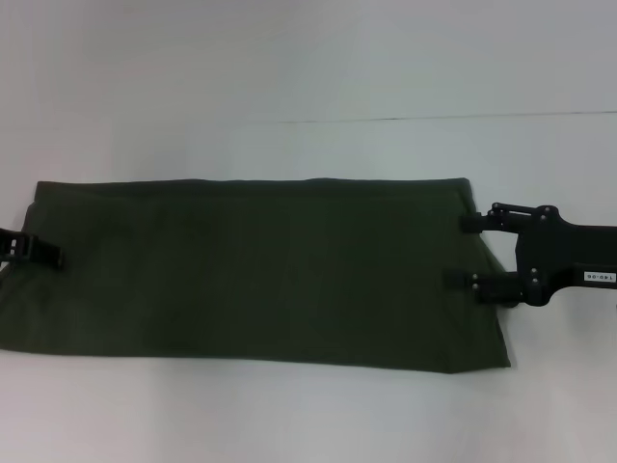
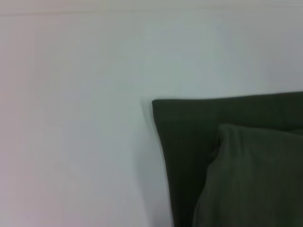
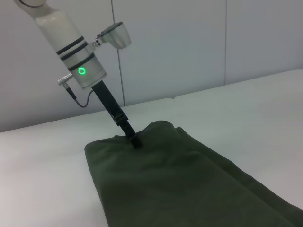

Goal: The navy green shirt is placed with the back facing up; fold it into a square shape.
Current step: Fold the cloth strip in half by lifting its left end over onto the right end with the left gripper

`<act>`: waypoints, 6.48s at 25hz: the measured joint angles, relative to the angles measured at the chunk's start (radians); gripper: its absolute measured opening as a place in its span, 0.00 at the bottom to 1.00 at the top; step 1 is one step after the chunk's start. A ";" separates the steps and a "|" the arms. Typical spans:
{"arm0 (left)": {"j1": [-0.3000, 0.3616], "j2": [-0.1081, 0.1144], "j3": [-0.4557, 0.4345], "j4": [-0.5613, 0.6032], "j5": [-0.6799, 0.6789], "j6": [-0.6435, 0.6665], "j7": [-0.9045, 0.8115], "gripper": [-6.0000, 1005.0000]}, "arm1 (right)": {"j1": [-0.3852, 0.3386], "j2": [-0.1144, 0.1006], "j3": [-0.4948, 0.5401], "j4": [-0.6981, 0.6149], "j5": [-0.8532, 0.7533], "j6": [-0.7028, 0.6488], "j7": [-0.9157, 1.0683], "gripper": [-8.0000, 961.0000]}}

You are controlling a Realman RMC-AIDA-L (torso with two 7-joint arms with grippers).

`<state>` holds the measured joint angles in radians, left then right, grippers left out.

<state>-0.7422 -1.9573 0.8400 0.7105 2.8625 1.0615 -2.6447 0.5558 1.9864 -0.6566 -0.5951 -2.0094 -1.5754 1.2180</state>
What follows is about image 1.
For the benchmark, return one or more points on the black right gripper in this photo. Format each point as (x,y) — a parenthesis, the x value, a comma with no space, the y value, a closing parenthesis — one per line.
(559,255)

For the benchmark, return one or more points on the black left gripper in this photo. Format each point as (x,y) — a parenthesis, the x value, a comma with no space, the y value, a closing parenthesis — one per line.
(7,248)

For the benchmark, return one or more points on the dark green shirt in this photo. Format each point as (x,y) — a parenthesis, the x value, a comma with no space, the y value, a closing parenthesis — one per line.
(241,280)

